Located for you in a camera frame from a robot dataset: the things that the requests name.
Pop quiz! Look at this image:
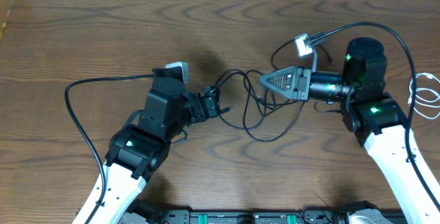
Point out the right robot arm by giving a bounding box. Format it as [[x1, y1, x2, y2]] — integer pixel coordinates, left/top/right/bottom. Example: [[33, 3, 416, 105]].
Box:
[[259, 37, 439, 223]]

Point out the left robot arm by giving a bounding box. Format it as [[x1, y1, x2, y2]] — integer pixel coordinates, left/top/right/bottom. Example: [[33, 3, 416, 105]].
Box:
[[74, 66, 221, 223]]

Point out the white USB cable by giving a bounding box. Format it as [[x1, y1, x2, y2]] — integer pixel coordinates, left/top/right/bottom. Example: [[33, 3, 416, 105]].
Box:
[[407, 72, 440, 120]]

